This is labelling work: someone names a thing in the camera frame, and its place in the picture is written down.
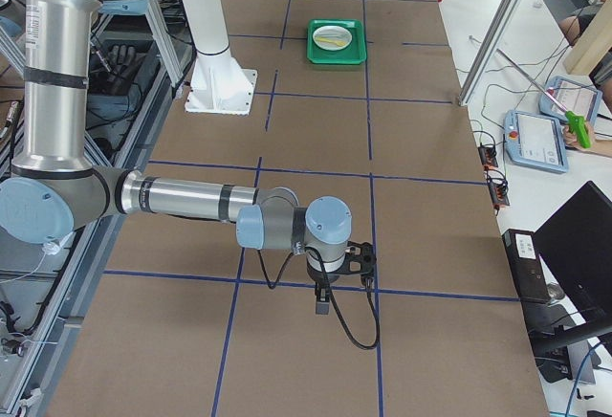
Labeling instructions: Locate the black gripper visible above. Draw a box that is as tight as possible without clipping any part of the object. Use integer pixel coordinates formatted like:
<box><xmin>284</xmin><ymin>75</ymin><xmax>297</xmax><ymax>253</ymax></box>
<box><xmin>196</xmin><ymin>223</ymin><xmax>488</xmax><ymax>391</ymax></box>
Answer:
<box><xmin>307</xmin><ymin>262</ymin><xmax>339</xmax><ymax>315</ymax></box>

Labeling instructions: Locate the yellow plastic spoon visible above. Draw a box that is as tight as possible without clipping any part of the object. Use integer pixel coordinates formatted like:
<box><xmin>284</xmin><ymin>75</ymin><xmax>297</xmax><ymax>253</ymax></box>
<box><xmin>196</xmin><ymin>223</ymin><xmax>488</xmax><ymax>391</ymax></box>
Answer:
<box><xmin>315</xmin><ymin>38</ymin><xmax>349</xmax><ymax>50</ymax></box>

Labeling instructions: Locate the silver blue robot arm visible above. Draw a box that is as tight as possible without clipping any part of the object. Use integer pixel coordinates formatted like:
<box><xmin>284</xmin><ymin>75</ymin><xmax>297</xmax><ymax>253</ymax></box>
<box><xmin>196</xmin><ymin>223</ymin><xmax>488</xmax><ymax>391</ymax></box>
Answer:
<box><xmin>1</xmin><ymin>0</ymin><xmax>352</xmax><ymax>314</ymax></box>

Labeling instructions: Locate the person's hand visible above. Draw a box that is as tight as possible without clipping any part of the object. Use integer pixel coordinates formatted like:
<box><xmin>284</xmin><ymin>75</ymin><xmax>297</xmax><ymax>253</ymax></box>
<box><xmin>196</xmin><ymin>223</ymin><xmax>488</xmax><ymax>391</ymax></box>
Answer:
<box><xmin>562</xmin><ymin>122</ymin><xmax>596</xmax><ymax>152</ymax></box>

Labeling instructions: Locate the orange circuit board lower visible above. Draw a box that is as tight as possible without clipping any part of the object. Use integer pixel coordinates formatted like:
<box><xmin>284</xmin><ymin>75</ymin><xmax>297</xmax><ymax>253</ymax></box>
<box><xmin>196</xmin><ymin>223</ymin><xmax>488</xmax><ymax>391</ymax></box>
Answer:
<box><xmin>487</xmin><ymin>178</ymin><xmax>510</xmax><ymax>210</ymax></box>

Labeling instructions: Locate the orange circuit board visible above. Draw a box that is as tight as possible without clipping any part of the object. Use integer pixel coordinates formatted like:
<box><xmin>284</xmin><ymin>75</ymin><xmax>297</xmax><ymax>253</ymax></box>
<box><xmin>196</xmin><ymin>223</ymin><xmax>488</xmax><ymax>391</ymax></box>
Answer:
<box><xmin>487</xmin><ymin>178</ymin><xmax>510</xmax><ymax>210</ymax></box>
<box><xmin>478</xmin><ymin>144</ymin><xmax>498</xmax><ymax>169</ymax></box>

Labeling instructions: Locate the black computer box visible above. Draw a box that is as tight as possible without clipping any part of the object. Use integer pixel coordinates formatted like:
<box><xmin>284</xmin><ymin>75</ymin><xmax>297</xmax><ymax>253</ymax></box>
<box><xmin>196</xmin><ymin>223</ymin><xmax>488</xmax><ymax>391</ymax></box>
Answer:
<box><xmin>502</xmin><ymin>229</ymin><xmax>550</xmax><ymax>304</ymax></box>

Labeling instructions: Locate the orange circuit board upper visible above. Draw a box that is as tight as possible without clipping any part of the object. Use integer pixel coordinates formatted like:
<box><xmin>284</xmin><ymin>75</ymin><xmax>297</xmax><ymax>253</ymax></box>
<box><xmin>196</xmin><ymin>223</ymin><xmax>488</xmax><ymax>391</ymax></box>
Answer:
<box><xmin>478</xmin><ymin>144</ymin><xmax>498</xmax><ymax>169</ymax></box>

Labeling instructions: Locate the green plastic tray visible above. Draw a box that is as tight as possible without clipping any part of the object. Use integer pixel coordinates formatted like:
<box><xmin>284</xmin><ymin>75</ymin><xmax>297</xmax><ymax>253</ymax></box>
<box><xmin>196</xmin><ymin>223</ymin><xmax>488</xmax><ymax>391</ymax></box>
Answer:
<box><xmin>306</xmin><ymin>19</ymin><xmax>367</xmax><ymax>65</ymax></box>

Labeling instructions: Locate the clear plastic fork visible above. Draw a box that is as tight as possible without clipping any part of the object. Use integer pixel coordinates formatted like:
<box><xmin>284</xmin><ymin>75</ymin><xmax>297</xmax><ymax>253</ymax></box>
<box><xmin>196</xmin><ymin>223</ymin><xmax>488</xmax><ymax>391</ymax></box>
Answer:
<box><xmin>315</xmin><ymin>33</ymin><xmax>345</xmax><ymax>39</ymax></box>

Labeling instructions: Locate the black monitor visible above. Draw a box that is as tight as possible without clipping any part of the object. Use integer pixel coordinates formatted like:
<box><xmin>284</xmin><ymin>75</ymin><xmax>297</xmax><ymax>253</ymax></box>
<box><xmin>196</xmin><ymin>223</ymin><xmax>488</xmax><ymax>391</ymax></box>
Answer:
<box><xmin>535</xmin><ymin>181</ymin><xmax>611</xmax><ymax>320</ymax></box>

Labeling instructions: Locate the white round plate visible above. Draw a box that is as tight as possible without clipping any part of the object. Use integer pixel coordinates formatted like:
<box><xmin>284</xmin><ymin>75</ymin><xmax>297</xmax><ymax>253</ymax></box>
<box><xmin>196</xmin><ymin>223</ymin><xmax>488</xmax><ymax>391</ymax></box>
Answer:
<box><xmin>312</xmin><ymin>25</ymin><xmax>353</xmax><ymax>52</ymax></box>

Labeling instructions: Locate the blue teach pendant near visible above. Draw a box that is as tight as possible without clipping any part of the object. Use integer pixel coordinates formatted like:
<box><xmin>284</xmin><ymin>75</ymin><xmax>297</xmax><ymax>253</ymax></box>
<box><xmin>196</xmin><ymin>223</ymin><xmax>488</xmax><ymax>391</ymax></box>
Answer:
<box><xmin>504</xmin><ymin>110</ymin><xmax>569</xmax><ymax>173</ymax></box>

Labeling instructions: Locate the blue teach pendant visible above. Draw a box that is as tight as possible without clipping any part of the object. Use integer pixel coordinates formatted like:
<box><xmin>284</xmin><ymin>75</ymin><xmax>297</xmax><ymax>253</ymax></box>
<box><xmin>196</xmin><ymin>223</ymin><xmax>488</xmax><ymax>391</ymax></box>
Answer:
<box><xmin>538</xmin><ymin>76</ymin><xmax>602</xmax><ymax>125</ymax></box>
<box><xmin>504</xmin><ymin>110</ymin><xmax>569</xmax><ymax>173</ymax></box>

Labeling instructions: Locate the black glove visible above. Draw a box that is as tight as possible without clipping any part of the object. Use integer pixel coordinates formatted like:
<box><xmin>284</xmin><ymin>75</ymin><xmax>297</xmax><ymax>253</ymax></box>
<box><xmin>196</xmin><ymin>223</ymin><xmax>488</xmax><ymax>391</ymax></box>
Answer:
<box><xmin>100</xmin><ymin>44</ymin><xmax>144</xmax><ymax>88</ymax></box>

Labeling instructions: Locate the blue teach pendant far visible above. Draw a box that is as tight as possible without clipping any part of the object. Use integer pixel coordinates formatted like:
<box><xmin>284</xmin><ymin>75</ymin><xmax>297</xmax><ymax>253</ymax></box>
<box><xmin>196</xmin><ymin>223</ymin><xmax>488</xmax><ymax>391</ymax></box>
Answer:
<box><xmin>538</xmin><ymin>76</ymin><xmax>602</xmax><ymax>125</ymax></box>

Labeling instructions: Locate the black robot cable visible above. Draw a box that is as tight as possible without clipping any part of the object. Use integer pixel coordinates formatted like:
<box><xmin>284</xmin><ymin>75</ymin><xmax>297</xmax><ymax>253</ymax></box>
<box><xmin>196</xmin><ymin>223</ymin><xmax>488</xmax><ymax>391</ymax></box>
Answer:
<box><xmin>256</xmin><ymin>246</ymin><xmax>383</xmax><ymax>351</ymax></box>

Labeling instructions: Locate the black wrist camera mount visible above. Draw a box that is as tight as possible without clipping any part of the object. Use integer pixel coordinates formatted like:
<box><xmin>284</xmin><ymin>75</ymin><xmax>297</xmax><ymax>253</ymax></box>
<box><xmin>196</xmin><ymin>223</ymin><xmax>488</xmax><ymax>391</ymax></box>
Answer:
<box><xmin>334</xmin><ymin>241</ymin><xmax>377</xmax><ymax>291</ymax></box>

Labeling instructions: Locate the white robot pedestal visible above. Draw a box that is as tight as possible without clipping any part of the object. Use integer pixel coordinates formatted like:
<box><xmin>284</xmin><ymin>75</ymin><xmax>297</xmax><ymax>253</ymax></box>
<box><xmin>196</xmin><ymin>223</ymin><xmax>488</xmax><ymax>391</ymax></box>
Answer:
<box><xmin>182</xmin><ymin>0</ymin><xmax>257</xmax><ymax>116</ymax></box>

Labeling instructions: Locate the blue cable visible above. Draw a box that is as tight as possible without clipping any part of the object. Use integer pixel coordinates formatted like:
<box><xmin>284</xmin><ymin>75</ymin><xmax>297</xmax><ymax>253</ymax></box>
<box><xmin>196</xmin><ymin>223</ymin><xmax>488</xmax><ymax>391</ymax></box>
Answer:
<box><xmin>563</xmin><ymin>340</ymin><xmax>612</xmax><ymax>417</ymax></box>

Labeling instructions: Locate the green handled grabber stick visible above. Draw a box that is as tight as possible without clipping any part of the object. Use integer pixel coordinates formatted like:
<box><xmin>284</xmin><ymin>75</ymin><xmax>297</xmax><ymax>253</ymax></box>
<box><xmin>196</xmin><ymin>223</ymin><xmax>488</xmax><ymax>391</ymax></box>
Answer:
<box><xmin>495</xmin><ymin>48</ymin><xmax>591</xmax><ymax>149</ymax></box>

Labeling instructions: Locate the aluminium frame post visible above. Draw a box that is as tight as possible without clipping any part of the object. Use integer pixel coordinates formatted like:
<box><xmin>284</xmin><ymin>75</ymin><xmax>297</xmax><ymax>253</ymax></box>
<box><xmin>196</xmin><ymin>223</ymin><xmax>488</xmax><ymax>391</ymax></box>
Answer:
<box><xmin>458</xmin><ymin>0</ymin><xmax>521</xmax><ymax>106</ymax></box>

